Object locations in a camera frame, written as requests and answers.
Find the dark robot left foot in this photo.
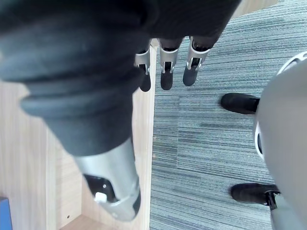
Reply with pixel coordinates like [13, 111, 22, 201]
[230, 183, 281, 211]

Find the light wood cabinet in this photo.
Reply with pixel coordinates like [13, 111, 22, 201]
[0, 38, 158, 230]

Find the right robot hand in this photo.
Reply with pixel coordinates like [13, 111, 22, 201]
[0, 0, 242, 222]

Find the dark robot right foot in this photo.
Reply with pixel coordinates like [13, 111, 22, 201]
[220, 92, 261, 115]

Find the dark robot foot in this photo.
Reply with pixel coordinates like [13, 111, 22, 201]
[220, 92, 261, 115]
[230, 183, 281, 211]

